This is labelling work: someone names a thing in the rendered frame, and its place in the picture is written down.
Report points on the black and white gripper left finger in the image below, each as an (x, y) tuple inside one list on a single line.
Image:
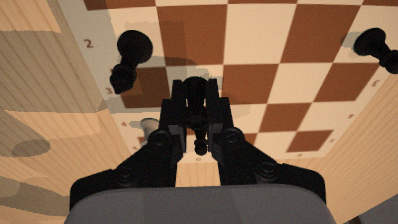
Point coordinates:
[(152, 166)]

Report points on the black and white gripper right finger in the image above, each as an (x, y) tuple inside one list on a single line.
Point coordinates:
[(241, 163)]

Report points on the brown and cream chessboard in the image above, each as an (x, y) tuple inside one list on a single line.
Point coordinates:
[(288, 67)]

